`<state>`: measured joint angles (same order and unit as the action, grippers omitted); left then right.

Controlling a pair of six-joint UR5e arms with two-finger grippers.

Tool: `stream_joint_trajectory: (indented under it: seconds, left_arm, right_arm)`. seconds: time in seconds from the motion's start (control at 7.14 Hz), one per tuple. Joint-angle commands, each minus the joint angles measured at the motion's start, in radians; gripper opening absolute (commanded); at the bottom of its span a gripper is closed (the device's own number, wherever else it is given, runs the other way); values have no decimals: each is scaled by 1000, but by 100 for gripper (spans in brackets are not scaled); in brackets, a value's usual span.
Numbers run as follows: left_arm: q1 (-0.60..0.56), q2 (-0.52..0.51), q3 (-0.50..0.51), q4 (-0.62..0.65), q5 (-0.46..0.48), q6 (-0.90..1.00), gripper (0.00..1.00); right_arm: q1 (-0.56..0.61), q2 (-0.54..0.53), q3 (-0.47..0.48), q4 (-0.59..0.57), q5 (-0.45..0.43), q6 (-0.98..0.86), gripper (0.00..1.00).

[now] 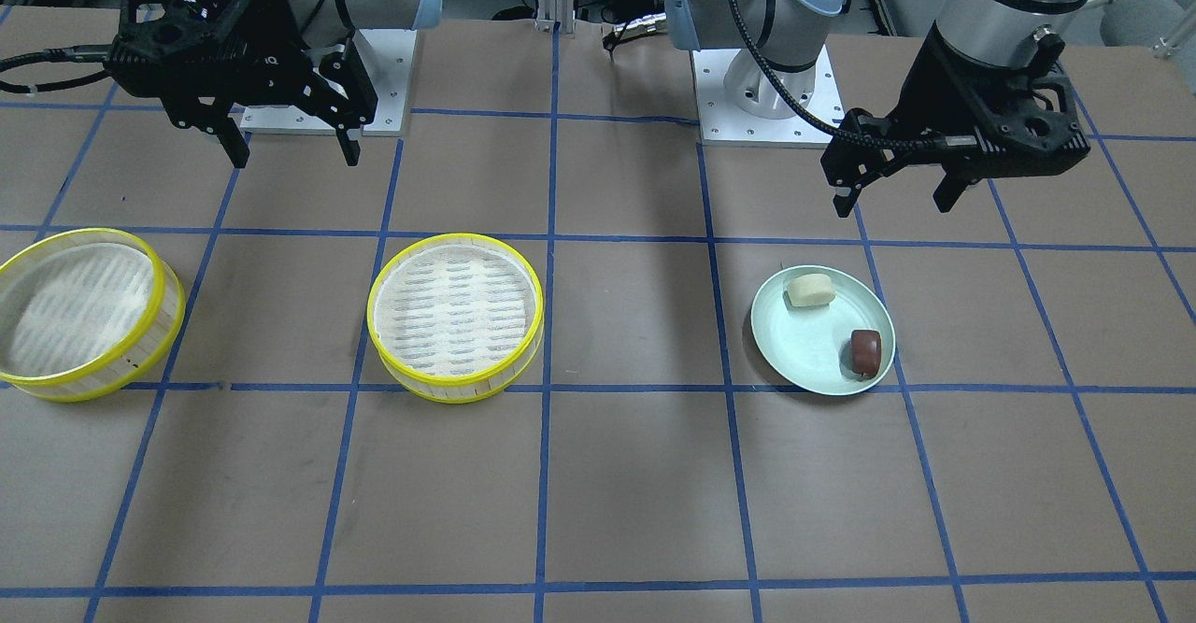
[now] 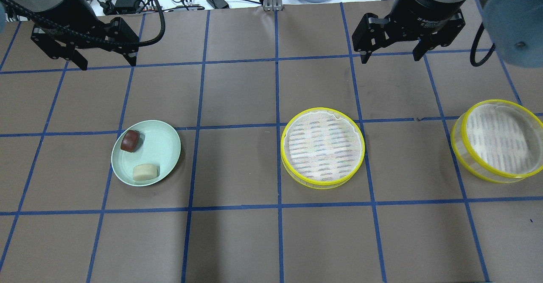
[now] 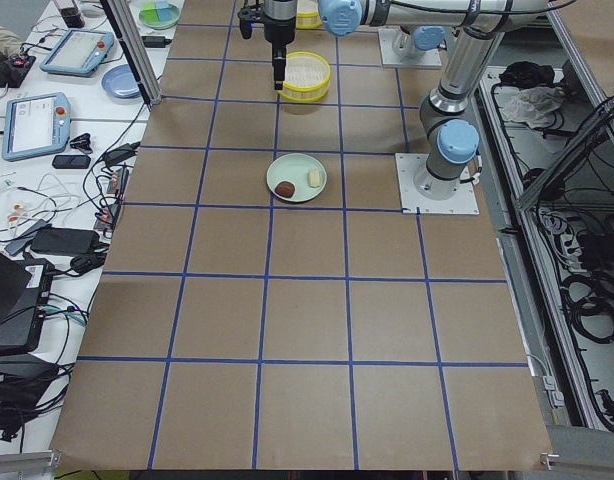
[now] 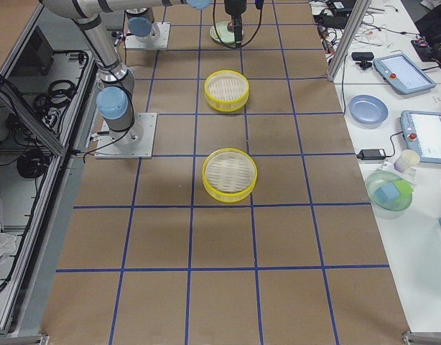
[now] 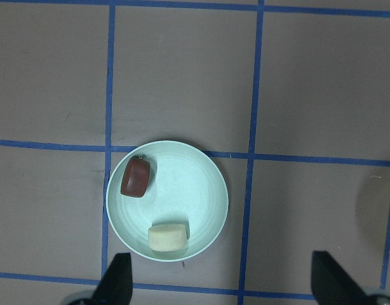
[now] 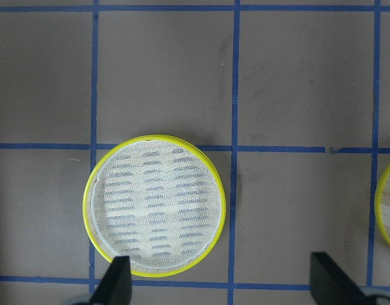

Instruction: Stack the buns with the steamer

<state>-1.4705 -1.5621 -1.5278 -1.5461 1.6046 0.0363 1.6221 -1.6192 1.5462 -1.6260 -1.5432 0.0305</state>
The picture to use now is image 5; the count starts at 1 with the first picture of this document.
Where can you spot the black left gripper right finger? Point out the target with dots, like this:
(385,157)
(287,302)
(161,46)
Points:
(330,284)

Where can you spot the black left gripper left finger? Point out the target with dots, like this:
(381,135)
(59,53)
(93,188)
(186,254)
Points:
(116,286)

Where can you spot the white bun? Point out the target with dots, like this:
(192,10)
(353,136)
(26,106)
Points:
(167,237)

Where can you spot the brown bun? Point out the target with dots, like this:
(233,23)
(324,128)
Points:
(136,177)

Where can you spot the light green round plate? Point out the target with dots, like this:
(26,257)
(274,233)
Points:
(185,187)

